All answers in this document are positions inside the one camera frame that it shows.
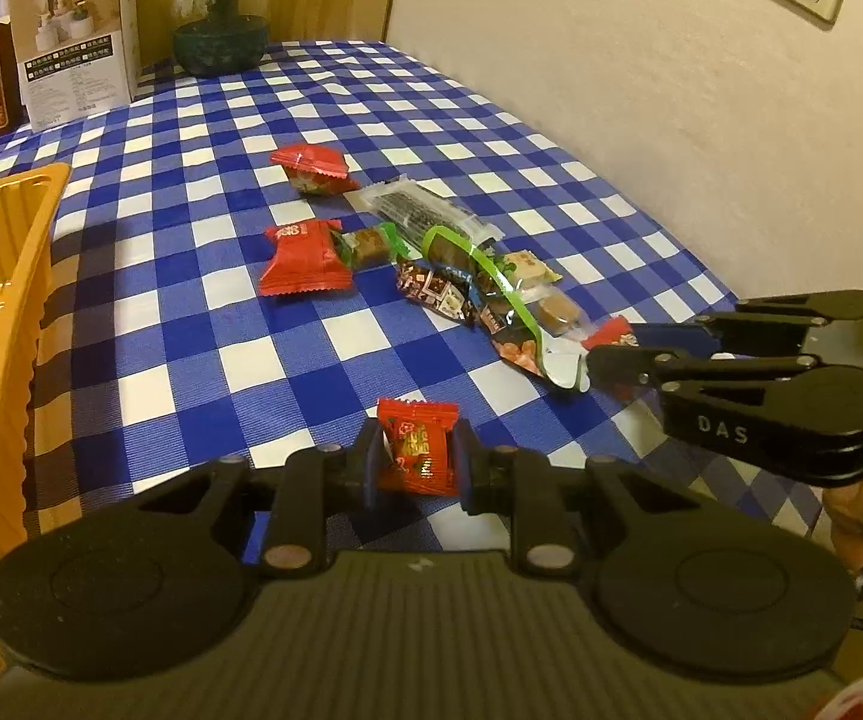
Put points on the dark patterned candy packet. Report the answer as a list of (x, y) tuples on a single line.
[(437, 290)]

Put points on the green candy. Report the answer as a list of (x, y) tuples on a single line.
[(374, 246)]

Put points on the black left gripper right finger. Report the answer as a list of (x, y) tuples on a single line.
[(674, 576)]

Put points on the white product box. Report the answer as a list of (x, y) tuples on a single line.
[(75, 57)]

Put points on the small red candy packet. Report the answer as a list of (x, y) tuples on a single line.
[(418, 435)]

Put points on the pale pastry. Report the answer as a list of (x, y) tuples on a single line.
[(525, 270)]

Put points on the brown caramel candy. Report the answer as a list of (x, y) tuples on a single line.
[(560, 316)]

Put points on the blue white checkered tablecloth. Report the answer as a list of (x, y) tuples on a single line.
[(202, 307)]

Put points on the red snack packet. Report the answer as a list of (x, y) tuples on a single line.
[(305, 259)]

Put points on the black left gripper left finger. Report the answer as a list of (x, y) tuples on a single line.
[(145, 584)]

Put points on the green glass jar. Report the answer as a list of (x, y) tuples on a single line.
[(219, 37)]

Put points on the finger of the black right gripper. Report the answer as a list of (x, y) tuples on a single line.
[(773, 326), (794, 417)]

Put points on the clear seaweed snack packet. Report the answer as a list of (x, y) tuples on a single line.
[(416, 210)]

